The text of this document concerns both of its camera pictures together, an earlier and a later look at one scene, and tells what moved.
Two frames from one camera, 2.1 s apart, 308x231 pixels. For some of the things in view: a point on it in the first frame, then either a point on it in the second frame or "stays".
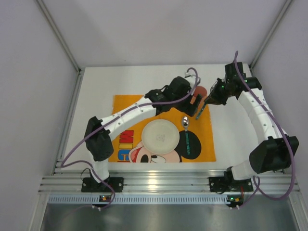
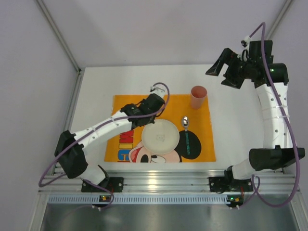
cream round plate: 160,136 stays
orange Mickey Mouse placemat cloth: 195,142 stays
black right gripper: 217,95 to 232,72
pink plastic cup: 202,91 stays
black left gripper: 188,104 to 143,120
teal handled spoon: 185,123 stays
